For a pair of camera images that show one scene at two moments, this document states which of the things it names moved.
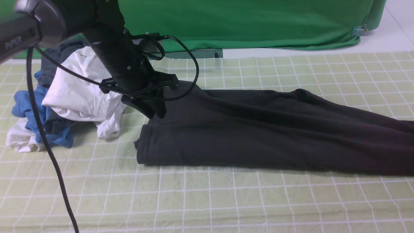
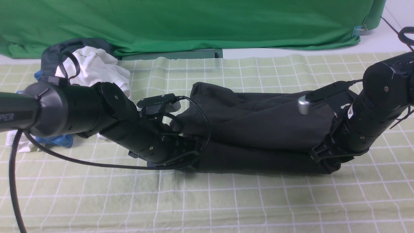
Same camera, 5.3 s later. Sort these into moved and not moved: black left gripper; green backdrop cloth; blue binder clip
Moved: black left gripper
Not moved: blue binder clip; green backdrop cloth
